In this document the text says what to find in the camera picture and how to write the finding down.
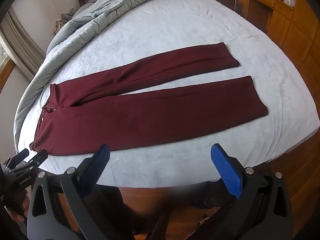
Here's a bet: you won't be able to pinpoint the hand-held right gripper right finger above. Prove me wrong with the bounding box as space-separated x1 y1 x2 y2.
211 143 293 240

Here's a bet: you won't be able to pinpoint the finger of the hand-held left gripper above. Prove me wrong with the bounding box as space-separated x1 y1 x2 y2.
10 149 49 173
3 148 30 171

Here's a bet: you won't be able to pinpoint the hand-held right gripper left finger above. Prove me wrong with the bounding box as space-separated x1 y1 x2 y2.
26 144 112 240

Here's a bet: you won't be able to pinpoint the maroon pants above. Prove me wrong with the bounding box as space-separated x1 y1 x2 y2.
29 42 268 155

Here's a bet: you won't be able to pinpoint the person's left hand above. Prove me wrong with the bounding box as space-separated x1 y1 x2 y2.
5 190 31 225

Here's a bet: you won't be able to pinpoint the beige curtain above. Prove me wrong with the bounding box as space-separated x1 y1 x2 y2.
0 7 47 75

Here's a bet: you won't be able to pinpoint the camouflage cloth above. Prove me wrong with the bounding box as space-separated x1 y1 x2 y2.
54 7 78 34

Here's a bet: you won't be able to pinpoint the grey-blue duvet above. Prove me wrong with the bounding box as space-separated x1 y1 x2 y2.
14 0 173 153

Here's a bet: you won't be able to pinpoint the bed with light grey sheet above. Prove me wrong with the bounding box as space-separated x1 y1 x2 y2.
14 0 320 230

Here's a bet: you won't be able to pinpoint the wooden cabinet desk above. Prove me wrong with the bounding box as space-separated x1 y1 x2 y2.
236 0 320 100

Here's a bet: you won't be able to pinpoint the wooden window frame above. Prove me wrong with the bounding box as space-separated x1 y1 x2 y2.
0 59 16 92

